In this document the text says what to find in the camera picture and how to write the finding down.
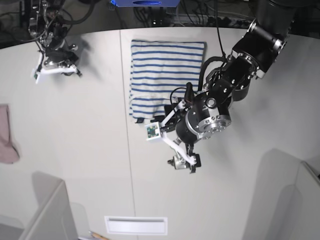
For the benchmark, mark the grey bin left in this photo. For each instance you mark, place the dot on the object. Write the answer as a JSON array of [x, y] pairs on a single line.
[[37, 207]]

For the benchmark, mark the grey bin right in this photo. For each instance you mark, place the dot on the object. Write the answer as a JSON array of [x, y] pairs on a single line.
[[285, 203]]

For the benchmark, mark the grey bin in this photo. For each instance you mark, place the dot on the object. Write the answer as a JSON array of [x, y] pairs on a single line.
[[37, 207], [285, 203]]

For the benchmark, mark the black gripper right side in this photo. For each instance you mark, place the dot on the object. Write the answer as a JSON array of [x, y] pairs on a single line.
[[62, 55]]

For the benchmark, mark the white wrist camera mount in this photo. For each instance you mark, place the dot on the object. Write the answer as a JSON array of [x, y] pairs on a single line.
[[168, 137], [44, 68]]

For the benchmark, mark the blue white striped T-shirt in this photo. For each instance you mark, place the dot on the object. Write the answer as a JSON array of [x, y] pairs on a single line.
[[159, 72]]

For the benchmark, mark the black power strip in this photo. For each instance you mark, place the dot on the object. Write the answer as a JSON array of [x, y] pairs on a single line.
[[226, 22]]

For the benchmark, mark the pink cloth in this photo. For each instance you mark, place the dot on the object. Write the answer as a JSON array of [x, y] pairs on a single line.
[[8, 153]]

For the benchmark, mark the white rectangular tray slot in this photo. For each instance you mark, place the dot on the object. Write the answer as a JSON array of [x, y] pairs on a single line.
[[124, 225]]

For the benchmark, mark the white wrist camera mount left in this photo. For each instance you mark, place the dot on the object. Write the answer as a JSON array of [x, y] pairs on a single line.
[[168, 137]]

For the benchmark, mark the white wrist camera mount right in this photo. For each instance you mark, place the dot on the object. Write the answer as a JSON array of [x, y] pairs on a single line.
[[44, 68]]

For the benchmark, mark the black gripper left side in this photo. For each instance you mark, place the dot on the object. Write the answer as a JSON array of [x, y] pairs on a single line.
[[202, 118]]

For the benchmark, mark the blue box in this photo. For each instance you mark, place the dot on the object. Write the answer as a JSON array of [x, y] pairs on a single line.
[[145, 3]]

